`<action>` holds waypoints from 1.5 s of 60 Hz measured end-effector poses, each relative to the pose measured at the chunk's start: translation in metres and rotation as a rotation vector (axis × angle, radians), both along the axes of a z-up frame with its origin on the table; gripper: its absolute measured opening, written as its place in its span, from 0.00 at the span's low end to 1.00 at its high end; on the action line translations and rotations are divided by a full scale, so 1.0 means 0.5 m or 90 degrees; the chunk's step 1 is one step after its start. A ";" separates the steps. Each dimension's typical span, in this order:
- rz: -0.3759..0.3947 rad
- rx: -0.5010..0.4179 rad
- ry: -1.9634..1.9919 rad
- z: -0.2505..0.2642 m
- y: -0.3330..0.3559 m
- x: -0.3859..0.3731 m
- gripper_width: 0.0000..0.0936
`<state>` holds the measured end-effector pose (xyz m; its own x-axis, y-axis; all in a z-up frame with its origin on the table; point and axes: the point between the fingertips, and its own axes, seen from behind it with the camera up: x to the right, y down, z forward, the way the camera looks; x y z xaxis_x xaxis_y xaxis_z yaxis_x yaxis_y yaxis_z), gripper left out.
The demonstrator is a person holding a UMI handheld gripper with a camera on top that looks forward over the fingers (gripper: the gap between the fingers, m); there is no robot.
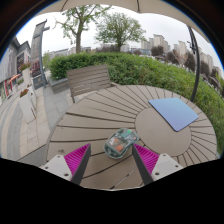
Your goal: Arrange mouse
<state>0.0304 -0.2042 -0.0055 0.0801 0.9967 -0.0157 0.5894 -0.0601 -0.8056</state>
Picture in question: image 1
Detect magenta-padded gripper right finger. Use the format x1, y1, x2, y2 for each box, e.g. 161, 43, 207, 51
131, 143, 184, 187

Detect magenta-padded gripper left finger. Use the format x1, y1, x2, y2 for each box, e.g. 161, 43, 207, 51
39, 143, 92, 186

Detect transparent green computer mouse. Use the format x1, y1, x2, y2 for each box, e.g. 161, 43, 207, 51
103, 128, 140, 160

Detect blue mouse pad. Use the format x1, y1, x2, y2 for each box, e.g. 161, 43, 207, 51
147, 97, 200, 133

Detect white planter with flowers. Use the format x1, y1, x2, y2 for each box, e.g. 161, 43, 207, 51
18, 88, 37, 124
18, 63, 34, 89

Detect slatted brown patio chair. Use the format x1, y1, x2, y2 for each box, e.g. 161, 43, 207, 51
65, 64, 118, 104

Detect green hedge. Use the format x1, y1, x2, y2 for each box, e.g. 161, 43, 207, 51
48, 51, 224, 155

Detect curved black parasol pole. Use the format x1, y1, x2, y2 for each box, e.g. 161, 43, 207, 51
186, 25, 202, 104

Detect distant high-rise buildings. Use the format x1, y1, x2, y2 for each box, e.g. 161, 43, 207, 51
139, 33, 223, 78

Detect tall grey sign pillar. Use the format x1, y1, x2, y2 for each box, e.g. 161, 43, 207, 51
30, 19, 51, 90

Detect grey storefront building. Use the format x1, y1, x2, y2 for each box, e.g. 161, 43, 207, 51
0, 36, 33, 102

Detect sparse leafy tree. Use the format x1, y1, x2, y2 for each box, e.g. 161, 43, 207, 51
54, 4, 113, 55

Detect round dense tree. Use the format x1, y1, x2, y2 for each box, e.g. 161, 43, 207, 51
94, 12, 146, 53

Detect beige parasol canopy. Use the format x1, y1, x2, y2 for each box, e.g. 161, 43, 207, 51
36, 0, 210, 43

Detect grey stone planter wall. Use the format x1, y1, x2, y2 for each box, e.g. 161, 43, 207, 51
49, 77, 70, 95

